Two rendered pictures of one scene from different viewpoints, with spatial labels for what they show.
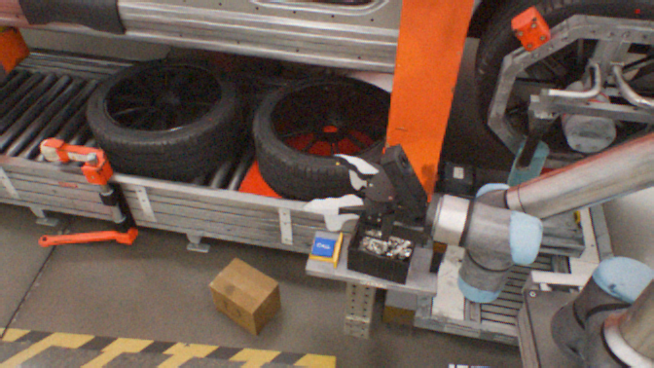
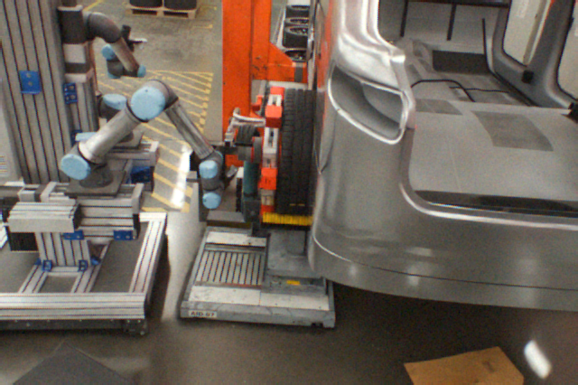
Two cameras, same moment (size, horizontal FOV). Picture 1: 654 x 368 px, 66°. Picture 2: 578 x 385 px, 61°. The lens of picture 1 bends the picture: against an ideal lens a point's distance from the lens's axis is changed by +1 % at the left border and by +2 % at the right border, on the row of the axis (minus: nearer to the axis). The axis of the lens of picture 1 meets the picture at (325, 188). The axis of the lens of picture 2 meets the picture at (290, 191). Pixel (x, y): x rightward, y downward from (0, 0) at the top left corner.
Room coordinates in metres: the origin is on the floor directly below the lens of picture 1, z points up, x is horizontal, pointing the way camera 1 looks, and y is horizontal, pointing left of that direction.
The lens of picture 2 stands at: (0.92, -3.14, 1.92)
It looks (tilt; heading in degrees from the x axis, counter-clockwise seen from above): 29 degrees down; 77
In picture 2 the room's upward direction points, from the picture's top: 5 degrees clockwise
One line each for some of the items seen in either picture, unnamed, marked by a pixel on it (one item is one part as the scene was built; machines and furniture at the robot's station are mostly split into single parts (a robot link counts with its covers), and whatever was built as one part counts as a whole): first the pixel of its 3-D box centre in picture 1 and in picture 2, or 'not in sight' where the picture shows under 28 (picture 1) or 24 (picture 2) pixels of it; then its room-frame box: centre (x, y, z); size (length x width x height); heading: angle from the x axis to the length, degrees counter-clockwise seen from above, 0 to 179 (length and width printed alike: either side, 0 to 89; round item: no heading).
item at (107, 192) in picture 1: (111, 200); not in sight; (1.40, 0.88, 0.30); 0.09 x 0.05 x 0.50; 78
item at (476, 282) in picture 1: (485, 262); (116, 69); (0.51, -0.27, 1.11); 0.11 x 0.08 x 0.11; 160
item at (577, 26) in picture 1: (582, 101); (271, 150); (1.32, -0.82, 0.85); 0.54 x 0.07 x 0.54; 78
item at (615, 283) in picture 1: (620, 297); (115, 107); (0.52, -0.56, 0.98); 0.13 x 0.12 x 0.14; 160
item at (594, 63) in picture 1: (575, 70); (251, 109); (1.22, -0.70, 1.03); 0.19 x 0.18 x 0.11; 168
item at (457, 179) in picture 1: (450, 203); (275, 215); (1.42, -0.53, 0.26); 0.42 x 0.18 x 0.35; 168
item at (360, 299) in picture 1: (360, 297); (206, 192); (1.00, -0.13, 0.21); 0.10 x 0.10 x 0.42; 78
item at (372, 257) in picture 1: (381, 249); (204, 156); (0.99, -0.18, 0.51); 0.20 x 0.14 x 0.13; 71
